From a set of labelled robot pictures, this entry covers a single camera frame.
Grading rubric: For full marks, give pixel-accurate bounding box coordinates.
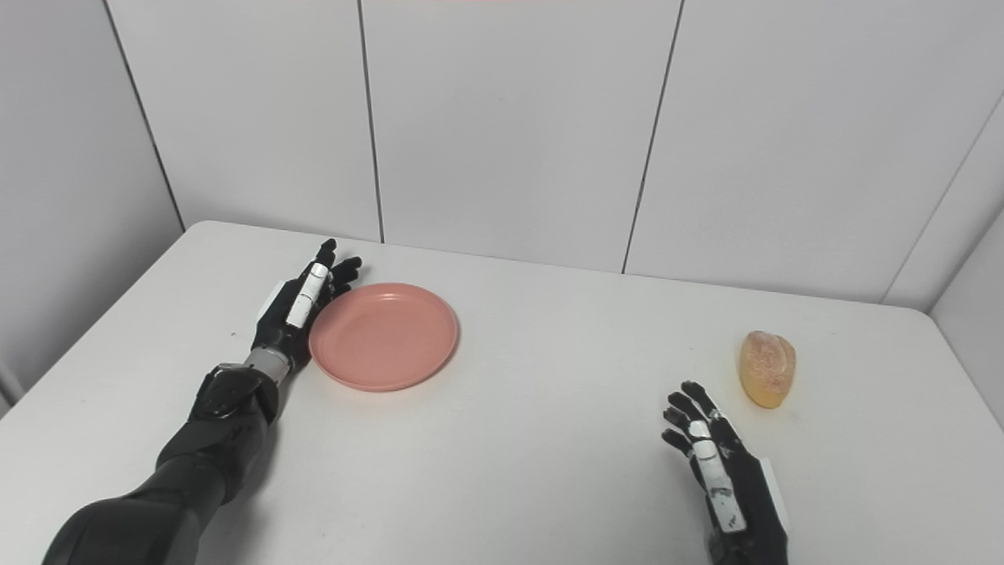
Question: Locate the golden bread roll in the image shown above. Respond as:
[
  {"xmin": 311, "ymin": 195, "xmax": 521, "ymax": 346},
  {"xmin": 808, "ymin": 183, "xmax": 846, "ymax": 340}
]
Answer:
[{"xmin": 738, "ymin": 330, "xmax": 798, "ymax": 409}]

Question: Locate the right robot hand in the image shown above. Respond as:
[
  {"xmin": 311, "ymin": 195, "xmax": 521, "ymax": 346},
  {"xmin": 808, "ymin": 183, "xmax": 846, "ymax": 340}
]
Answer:
[{"xmin": 660, "ymin": 381, "xmax": 789, "ymax": 565}]

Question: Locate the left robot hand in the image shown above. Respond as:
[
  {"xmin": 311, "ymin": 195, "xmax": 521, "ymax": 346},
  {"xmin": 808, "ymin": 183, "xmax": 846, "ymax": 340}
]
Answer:
[{"xmin": 250, "ymin": 239, "xmax": 364, "ymax": 373}]

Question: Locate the pink round plate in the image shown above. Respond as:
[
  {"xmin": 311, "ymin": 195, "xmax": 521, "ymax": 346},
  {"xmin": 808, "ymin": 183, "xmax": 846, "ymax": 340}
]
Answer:
[{"xmin": 308, "ymin": 282, "xmax": 460, "ymax": 393}]

